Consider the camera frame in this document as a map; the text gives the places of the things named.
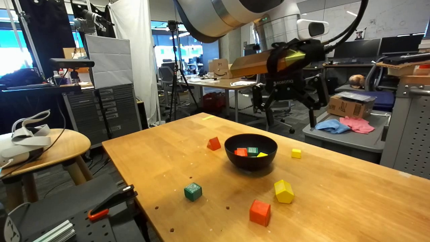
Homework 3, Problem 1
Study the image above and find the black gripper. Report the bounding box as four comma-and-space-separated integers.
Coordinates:
251, 39, 329, 129

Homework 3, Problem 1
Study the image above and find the large red block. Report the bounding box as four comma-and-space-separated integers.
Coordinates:
233, 147, 250, 159

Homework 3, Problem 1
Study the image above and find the black bowl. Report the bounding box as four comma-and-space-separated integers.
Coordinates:
223, 132, 280, 172

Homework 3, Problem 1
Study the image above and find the red house-shaped block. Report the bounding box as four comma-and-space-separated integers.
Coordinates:
206, 136, 223, 152

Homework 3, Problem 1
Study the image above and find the yellow house-shaped block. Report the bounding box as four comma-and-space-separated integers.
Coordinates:
273, 179, 296, 206

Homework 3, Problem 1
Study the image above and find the blue cloth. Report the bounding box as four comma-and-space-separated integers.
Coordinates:
315, 117, 352, 136

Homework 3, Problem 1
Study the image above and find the brown cardboard box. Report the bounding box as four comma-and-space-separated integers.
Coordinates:
327, 91, 379, 121

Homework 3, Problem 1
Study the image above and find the gray flat packet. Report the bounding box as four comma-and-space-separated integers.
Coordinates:
333, 90, 379, 105

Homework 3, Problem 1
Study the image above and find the brown round object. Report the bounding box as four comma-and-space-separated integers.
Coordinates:
348, 73, 367, 87

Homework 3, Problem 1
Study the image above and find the pink cloth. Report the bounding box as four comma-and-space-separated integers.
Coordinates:
339, 114, 376, 136

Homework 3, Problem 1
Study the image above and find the gray storage bin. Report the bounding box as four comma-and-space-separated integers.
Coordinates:
301, 110, 392, 165

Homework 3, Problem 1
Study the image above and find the light wooden desk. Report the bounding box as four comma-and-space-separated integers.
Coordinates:
186, 77, 259, 124

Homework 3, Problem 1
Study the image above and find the cardboard box with smile logo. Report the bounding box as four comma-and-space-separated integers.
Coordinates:
207, 58, 234, 81

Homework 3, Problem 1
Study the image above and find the black computer monitor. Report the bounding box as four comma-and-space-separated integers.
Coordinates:
379, 34, 425, 57
333, 38, 382, 62

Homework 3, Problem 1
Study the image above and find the black office chair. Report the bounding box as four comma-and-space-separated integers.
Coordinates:
363, 55, 392, 93

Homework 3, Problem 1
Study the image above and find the blue plastic tote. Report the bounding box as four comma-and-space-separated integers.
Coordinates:
358, 87, 396, 113

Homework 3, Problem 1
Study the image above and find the small dog figure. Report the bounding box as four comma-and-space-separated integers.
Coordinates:
353, 27, 368, 42

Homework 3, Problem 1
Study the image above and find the large orange cube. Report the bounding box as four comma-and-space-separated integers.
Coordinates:
249, 199, 273, 229

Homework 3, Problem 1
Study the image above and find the gray metal drawer cabinet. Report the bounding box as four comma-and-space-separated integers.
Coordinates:
379, 73, 430, 182

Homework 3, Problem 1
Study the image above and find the black tripod stand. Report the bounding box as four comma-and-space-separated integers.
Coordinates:
165, 19, 200, 124

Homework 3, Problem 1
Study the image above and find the white curtain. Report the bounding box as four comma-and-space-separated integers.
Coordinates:
108, 0, 161, 126

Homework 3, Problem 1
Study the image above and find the dark gray drawer cabinet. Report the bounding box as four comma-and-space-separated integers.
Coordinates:
62, 82, 143, 145

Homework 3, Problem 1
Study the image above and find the gray panel board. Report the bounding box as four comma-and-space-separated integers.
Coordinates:
85, 34, 134, 89

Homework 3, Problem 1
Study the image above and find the round wooden side table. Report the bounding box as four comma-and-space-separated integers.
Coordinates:
0, 128, 93, 212

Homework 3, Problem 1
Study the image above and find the aluminium extrusion bar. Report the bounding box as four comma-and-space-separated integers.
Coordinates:
31, 219, 78, 242

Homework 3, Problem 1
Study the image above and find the white VR headset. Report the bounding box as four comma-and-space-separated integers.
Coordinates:
0, 108, 52, 171

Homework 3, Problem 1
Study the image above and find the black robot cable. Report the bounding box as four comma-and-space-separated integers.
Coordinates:
321, 0, 371, 47

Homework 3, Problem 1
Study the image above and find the black clamp orange handle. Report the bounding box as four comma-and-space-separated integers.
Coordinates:
86, 183, 138, 225

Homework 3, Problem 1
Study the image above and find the black stereo camera bar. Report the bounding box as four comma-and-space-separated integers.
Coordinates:
48, 57, 97, 70

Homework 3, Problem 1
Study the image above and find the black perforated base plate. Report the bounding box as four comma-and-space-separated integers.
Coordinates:
0, 172, 149, 242

